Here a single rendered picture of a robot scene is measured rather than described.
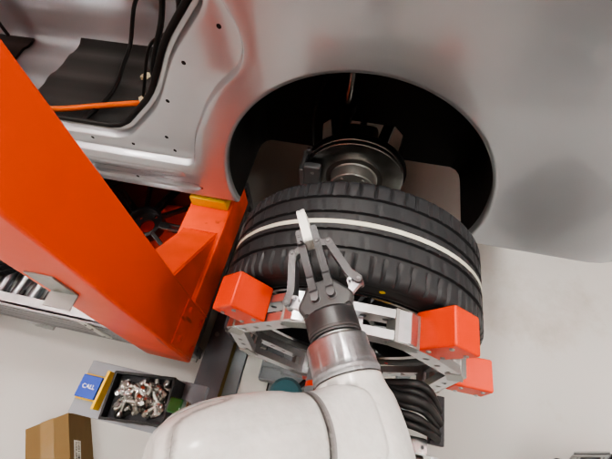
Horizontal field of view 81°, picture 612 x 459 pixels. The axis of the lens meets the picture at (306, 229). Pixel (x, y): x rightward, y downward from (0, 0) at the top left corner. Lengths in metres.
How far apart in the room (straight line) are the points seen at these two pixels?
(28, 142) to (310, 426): 0.50
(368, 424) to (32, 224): 0.52
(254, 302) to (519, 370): 1.56
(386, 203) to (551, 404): 1.52
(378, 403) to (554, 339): 1.81
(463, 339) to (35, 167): 0.71
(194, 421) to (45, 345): 1.89
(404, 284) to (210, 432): 0.45
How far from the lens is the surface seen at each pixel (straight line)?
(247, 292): 0.74
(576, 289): 2.41
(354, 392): 0.45
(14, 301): 1.90
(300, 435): 0.39
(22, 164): 0.61
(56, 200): 0.66
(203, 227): 1.36
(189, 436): 0.37
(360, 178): 1.15
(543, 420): 2.07
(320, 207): 0.76
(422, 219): 0.79
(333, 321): 0.50
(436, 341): 0.71
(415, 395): 0.77
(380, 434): 0.44
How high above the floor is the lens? 1.78
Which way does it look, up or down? 58 degrees down
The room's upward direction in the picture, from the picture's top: straight up
